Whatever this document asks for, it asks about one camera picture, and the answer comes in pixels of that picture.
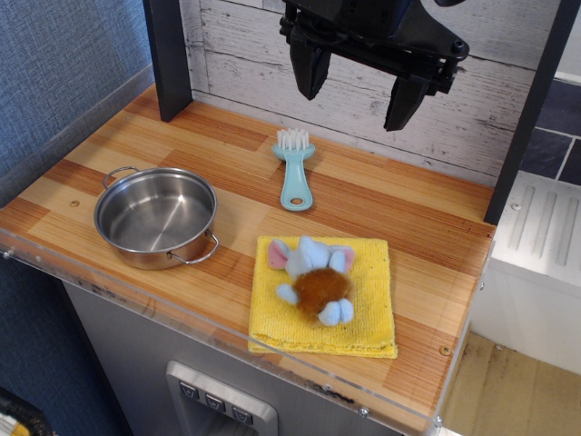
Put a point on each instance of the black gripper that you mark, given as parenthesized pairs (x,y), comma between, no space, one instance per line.
(396,37)

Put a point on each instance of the silver steel pot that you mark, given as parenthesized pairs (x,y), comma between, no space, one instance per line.
(157,218)

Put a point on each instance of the light blue brush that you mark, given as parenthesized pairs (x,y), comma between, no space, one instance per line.
(293,147)

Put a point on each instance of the blue plush elephant toy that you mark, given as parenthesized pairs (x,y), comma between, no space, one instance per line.
(321,287)

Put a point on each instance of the yellow folded cloth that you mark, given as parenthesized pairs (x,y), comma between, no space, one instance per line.
(277,325)

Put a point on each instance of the white ribbed cabinet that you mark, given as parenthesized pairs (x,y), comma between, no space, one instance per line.
(529,296)

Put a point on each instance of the silver dispenser panel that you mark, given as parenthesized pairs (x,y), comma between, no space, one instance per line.
(207,406)

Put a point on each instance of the clear acrylic edge guard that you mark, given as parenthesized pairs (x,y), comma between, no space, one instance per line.
(136,333)

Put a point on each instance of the yellow black object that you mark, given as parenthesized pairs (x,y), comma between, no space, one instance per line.
(19,417)

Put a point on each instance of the black right shelf post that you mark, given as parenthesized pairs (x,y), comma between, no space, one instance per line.
(556,43)

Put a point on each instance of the black shelf post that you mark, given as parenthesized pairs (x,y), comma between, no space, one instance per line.
(168,53)
(556,43)

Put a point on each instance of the black left shelf post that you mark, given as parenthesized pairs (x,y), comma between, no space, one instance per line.
(168,53)

